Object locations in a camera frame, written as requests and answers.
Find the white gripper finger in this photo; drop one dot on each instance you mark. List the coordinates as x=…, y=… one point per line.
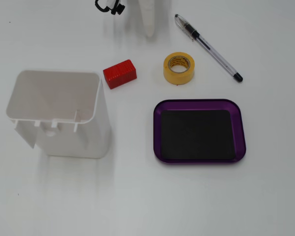
x=149, y=17

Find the yellow masking tape roll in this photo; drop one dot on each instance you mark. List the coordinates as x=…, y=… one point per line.
x=169, y=76

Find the white plastic box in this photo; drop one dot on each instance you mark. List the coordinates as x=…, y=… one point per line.
x=64, y=143

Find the clear black ballpoint pen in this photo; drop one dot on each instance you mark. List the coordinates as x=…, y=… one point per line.
x=190, y=29

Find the red ribbed block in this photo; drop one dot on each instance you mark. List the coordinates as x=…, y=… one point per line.
x=120, y=74

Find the purple metal tray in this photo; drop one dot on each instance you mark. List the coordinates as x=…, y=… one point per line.
x=199, y=104

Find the black tray liner pad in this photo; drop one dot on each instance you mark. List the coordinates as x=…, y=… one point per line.
x=196, y=135

